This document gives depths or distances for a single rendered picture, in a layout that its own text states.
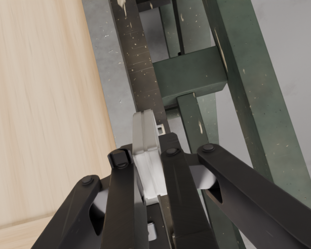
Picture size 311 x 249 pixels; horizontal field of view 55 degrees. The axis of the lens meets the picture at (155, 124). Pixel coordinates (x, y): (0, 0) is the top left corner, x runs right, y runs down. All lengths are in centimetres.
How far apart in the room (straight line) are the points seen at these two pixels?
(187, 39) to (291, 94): 171
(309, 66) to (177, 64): 190
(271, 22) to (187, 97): 150
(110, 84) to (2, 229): 33
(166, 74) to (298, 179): 31
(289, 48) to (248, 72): 172
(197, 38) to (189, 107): 39
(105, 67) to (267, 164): 33
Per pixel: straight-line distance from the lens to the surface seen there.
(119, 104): 54
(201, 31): 96
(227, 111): 242
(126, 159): 15
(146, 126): 19
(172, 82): 62
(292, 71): 241
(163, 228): 52
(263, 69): 55
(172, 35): 166
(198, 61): 63
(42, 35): 66
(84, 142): 57
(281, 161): 54
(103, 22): 60
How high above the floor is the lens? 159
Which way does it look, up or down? 43 degrees down
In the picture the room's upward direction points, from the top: 167 degrees clockwise
